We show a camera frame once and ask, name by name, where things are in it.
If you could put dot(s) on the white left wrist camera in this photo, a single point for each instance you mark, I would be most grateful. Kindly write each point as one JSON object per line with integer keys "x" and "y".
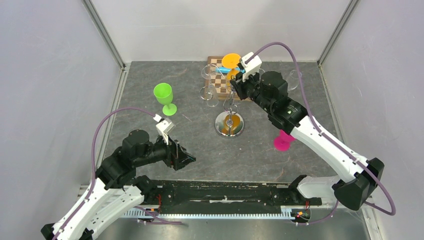
{"x": 164, "y": 126}

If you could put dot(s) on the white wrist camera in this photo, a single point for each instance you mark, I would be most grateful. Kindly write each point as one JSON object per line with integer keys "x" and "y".
{"x": 249, "y": 65}
{"x": 164, "y": 126}

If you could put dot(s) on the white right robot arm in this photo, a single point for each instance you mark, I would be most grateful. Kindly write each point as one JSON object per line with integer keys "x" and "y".
{"x": 357, "y": 177}

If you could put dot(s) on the orange plastic wine glass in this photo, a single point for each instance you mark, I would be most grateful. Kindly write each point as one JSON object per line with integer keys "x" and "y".
{"x": 230, "y": 61}

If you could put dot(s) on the clear wine glass back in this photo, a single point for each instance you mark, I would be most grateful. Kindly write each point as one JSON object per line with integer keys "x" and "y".
{"x": 209, "y": 93}

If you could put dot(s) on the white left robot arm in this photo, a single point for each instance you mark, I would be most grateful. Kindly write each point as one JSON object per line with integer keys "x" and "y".
{"x": 115, "y": 188}

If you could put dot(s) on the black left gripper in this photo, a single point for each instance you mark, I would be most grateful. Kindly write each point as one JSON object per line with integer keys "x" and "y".
{"x": 173, "y": 160}

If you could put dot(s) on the blue cylindrical tube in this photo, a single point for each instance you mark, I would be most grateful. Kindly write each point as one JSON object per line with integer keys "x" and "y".
{"x": 225, "y": 71}

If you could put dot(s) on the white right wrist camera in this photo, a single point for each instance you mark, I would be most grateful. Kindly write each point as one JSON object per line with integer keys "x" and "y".
{"x": 249, "y": 65}

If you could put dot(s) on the wooden chess board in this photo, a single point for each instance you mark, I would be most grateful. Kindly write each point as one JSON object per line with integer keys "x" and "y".
{"x": 219, "y": 80}

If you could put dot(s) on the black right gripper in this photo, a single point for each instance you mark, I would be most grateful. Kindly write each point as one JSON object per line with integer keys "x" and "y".
{"x": 240, "y": 85}

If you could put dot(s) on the clear wine glass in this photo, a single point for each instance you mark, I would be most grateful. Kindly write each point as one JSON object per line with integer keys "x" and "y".
{"x": 209, "y": 93}
{"x": 292, "y": 80}

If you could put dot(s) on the pink plastic wine glass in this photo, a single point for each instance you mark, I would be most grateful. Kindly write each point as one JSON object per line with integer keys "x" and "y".
{"x": 283, "y": 141}

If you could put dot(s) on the green plastic wine glass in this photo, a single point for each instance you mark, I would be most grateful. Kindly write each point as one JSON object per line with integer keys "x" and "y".
{"x": 163, "y": 93}

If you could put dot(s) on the chrome wine glass rack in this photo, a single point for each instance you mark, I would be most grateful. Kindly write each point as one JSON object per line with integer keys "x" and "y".
{"x": 229, "y": 123}

